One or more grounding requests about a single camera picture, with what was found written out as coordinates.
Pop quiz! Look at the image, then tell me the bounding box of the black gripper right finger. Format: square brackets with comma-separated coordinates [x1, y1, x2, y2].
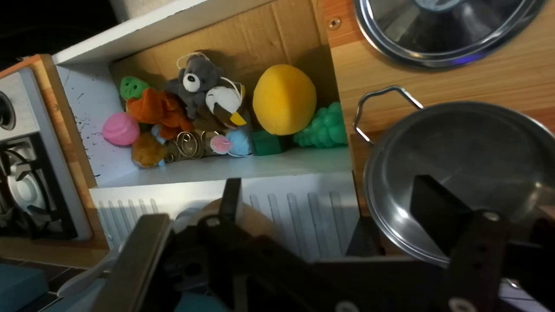
[410, 173, 512, 312]

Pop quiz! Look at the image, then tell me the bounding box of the metal pot with handles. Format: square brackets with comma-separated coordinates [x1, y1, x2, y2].
[353, 85, 555, 268]

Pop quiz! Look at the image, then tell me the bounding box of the grey toy stove top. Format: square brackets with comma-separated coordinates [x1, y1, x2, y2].
[0, 67, 94, 241]

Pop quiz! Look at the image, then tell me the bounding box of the white toy sink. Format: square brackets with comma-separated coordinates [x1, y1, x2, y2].
[51, 0, 362, 263]

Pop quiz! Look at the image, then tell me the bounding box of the light blue pompom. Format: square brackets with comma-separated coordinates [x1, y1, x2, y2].
[224, 126, 254, 159]

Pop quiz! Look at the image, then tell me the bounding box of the green bumpy plush toy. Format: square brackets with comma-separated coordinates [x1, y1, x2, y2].
[294, 102, 349, 149]

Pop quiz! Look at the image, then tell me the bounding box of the black stove grate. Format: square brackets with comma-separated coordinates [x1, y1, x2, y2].
[0, 135, 79, 239]

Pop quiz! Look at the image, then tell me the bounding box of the green round face plush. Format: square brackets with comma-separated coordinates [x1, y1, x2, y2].
[119, 74, 152, 100]

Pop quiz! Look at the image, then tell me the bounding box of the grey bear plush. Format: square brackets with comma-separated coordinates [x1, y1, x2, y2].
[166, 53, 224, 119]

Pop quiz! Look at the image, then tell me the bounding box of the orange-brown plush piece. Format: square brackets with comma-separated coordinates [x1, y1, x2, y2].
[131, 133, 171, 170]

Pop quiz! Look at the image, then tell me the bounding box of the yellow plush toy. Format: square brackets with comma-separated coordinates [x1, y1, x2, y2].
[252, 62, 320, 137]

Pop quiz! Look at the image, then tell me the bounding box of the metal pot lid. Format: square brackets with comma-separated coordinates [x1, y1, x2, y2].
[355, 0, 547, 69]

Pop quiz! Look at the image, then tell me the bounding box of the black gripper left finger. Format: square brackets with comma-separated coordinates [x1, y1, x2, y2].
[145, 176, 318, 312]

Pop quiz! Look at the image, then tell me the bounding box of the black stove knob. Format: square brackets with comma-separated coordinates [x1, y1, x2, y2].
[0, 90, 18, 131]

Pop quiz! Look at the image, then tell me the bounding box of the wooden toy kitchen counter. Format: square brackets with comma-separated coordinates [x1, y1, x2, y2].
[0, 0, 555, 270]

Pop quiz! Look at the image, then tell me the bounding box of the pink plush ball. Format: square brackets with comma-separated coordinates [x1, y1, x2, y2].
[101, 111, 143, 147]

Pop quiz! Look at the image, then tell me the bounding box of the orange plush toy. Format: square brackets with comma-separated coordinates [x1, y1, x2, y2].
[126, 86, 197, 140]

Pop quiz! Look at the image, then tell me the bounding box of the small green cube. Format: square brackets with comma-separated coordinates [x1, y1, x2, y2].
[251, 130, 287, 156]

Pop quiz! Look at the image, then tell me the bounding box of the brown white bird plush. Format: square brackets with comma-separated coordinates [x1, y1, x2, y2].
[193, 76, 252, 131]

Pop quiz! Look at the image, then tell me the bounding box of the brown striped plush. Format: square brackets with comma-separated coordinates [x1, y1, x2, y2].
[164, 128, 233, 163]

